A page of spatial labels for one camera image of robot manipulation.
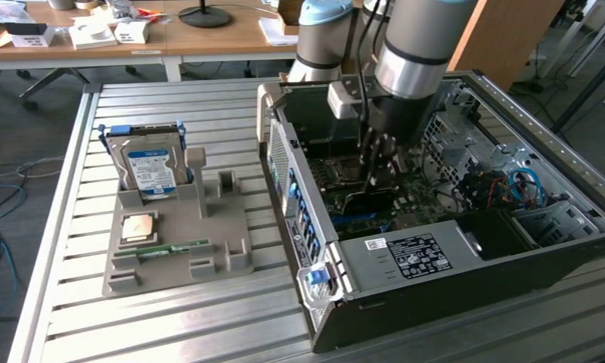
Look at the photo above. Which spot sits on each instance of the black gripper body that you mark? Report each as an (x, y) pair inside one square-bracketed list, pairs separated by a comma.
[(400, 117)]

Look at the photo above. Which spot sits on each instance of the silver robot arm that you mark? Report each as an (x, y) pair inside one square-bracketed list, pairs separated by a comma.
[(414, 49)]

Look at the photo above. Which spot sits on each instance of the metal CPU socket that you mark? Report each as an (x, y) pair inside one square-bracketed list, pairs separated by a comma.
[(343, 168)]

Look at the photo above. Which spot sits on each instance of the green motherboard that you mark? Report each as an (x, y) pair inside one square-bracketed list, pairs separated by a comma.
[(419, 200)]

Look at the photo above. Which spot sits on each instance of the perforated metal drive cage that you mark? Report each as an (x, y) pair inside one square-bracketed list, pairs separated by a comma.
[(454, 151)]

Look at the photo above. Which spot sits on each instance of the blue expansion slot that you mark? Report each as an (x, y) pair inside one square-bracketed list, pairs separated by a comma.
[(355, 218)]

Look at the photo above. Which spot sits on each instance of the silver chipset heatsink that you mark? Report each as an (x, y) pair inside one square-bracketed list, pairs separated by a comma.
[(410, 221)]

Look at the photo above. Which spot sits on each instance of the grey power supply unit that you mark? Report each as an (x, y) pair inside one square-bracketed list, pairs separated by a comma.
[(374, 264)]

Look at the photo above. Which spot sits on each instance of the blue plastic case latch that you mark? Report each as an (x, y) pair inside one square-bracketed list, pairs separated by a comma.
[(318, 276)]

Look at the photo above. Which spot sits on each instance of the white paper stack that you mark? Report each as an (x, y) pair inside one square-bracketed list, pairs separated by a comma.
[(278, 34)]

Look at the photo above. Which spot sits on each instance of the brown cardboard box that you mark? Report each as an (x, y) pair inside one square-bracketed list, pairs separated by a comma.
[(288, 13)]

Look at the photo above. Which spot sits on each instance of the grey metal disk bay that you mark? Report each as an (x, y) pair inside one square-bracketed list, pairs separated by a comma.
[(560, 223)]

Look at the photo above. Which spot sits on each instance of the black slanted metal pole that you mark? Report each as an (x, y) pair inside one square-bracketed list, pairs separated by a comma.
[(586, 90)]

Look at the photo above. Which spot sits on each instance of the wooden desk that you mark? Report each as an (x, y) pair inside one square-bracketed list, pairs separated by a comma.
[(55, 53), (222, 41)]

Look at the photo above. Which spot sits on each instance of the black grey PC case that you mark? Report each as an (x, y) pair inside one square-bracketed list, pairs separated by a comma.
[(434, 314)]

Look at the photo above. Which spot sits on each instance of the grey plastic parts rack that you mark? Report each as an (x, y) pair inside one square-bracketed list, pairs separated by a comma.
[(181, 227)]

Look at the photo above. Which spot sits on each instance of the hard disk with blue caddy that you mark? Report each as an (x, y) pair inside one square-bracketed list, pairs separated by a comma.
[(145, 166)]

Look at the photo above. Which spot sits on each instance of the black round lamp base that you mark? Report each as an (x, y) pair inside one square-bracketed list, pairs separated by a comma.
[(204, 17)]

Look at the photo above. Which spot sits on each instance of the green RAM stick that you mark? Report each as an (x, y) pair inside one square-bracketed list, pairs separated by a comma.
[(161, 250)]

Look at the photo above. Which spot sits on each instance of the copper coloured CPU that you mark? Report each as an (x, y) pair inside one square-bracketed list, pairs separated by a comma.
[(137, 228)]

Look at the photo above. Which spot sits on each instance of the small white labelled box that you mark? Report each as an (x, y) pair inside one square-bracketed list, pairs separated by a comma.
[(131, 34)]

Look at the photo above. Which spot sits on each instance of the white box with roll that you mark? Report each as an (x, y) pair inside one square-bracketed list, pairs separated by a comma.
[(93, 36)]

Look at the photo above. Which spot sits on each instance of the beige tape roll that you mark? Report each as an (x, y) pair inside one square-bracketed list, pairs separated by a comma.
[(87, 4)]

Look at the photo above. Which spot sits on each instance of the grey cup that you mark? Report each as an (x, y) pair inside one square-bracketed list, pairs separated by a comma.
[(61, 4)]

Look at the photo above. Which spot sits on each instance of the white box with black top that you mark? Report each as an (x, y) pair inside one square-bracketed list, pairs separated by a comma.
[(29, 38)]

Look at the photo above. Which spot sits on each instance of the clear plastic bag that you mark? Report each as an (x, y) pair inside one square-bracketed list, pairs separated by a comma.
[(5, 11)]

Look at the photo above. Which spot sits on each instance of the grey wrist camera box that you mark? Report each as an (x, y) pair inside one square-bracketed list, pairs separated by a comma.
[(343, 102)]

